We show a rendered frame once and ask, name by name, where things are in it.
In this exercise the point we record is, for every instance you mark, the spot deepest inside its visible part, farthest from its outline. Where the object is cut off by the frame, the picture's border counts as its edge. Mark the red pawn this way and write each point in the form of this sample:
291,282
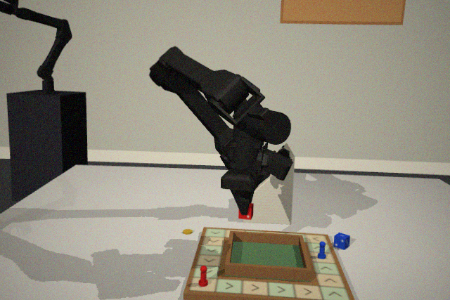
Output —
203,282

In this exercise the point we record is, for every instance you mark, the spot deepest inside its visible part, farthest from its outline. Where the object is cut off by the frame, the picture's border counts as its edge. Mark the blue die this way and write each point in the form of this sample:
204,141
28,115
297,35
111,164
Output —
341,241

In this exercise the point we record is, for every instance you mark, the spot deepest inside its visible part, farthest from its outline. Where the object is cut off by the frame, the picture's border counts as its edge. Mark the red die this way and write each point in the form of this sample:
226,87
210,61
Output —
249,213

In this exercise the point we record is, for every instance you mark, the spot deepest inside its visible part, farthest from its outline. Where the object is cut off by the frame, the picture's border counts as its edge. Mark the blue pawn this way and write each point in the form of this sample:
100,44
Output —
322,254

